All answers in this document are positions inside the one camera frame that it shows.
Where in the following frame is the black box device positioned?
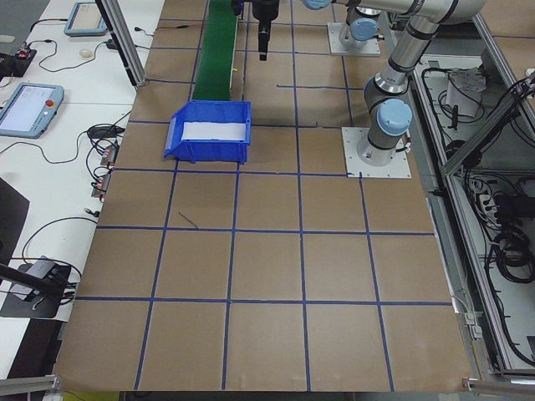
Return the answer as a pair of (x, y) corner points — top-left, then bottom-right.
(495, 195), (535, 222)

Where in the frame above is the gray metal bracket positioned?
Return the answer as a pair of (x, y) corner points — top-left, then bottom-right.
(453, 292), (482, 339)

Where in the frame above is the light blue teach pendant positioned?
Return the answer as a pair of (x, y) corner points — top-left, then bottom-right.
(63, 2), (110, 38)
(0, 82), (65, 140)

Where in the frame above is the small gray device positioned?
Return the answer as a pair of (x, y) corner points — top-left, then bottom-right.
(33, 258), (55, 279)

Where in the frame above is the aluminium table corner rail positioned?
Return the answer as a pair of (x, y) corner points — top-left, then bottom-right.
(461, 375), (535, 401)
(0, 373), (64, 401)

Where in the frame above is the green belt conveyor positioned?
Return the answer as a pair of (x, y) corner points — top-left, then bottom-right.
(192, 0), (240, 102)

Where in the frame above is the white power strip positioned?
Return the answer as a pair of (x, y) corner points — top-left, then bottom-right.
(466, 178), (498, 218)

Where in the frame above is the white box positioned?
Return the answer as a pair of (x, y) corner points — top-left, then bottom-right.
(446, 66), (489, 119)

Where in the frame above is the white side desk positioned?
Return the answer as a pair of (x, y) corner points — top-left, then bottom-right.
(0, 0), (166, 368)

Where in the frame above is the blue plastic storage bin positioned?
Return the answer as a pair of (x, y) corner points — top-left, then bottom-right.
(162, 99), (253, 164)

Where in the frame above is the black stand base plate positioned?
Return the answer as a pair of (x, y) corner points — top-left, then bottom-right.
(0, 256), (83, 321)

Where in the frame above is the black cable coil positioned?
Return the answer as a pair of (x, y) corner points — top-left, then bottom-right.
(483, 227), (534, 287)

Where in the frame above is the aluminium profile post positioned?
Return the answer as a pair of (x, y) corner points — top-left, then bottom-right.
(94, 0), (147, 88)

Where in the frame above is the small driver circuit board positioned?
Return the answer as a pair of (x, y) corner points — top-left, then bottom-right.
(92, 173), (112, 200)
(99, 144), (121, 169)

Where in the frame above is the black device with red board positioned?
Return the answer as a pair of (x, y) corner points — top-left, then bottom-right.
(8, 46), (38, 77)

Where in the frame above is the black monitor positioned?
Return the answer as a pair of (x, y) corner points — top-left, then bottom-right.
(0, 177), (31, 268)

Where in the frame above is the white square base plate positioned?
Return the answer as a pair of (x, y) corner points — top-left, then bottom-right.
(341, 126), (413, 180)
(326, 21), (382, 58)

